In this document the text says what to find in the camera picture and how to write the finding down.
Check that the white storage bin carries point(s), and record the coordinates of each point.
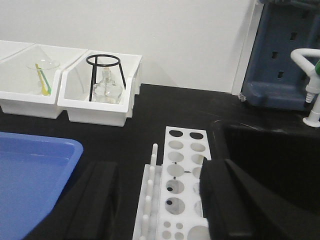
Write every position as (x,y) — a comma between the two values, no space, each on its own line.
(15,93)
(75,90)

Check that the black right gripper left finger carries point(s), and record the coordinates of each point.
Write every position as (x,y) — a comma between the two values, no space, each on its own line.
(95,213)

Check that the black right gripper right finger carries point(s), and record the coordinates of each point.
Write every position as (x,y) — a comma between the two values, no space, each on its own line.
(237,207)

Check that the glass conical flask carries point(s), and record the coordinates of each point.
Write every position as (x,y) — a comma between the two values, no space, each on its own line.
(107,90)

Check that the glass beaker in middle bin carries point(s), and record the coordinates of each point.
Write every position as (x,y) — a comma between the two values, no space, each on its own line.
(41,75)

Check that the right white storage bin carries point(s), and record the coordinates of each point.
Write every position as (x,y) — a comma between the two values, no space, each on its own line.
(75,90)

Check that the black sink basin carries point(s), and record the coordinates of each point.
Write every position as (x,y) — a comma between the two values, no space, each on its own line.
(285,160)

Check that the white lab faucet green knobs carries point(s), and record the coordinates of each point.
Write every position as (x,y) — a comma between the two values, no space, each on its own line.
(299,56)

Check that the grey pegboard drying rack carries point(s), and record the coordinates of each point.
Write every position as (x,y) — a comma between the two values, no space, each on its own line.
(272,79)

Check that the blue plastic tray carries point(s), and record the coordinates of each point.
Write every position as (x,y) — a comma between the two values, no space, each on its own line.
(33,172)

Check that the middle white storage bin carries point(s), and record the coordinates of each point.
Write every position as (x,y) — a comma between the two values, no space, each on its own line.
(15,93)

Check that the black wire tripod stand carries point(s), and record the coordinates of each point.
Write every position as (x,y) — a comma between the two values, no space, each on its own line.
(98,61)

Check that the yellow plastic spatula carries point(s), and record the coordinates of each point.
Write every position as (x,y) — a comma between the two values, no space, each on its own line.
(41,80)

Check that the white test tube rack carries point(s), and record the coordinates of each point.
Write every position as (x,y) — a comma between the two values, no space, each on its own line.
(170,206)

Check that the green plastic spatula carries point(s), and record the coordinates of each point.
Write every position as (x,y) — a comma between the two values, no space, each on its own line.
(46,82)

